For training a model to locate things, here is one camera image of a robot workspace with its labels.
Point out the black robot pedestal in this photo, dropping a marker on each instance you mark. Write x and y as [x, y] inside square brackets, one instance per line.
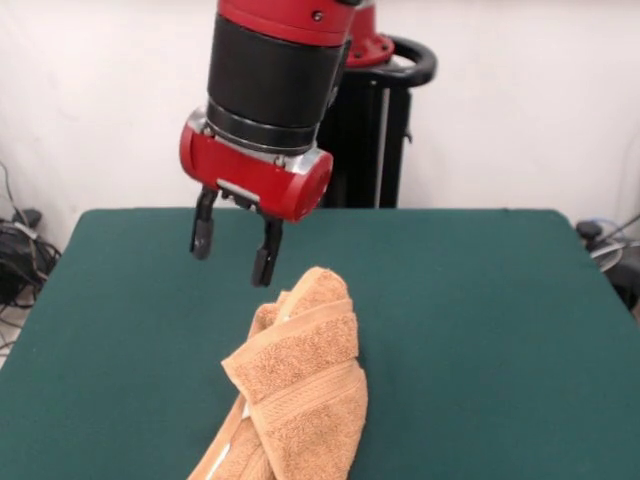
[375, 140]

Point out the dark green table cloth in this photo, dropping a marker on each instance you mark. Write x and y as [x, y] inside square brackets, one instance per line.
[500, 325]

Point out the grey round stand base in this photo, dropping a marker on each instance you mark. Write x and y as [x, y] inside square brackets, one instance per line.
[606, 256]

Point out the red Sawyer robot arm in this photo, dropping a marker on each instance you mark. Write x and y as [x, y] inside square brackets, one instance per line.
[280, 70]

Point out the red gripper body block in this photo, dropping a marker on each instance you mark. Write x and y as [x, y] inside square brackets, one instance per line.
[260, 185]

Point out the orange terry towel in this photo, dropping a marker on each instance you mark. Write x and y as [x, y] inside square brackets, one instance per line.
[310, 380]

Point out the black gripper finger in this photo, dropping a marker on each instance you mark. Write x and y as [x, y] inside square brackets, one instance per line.
[202, 225]
[265, 255]

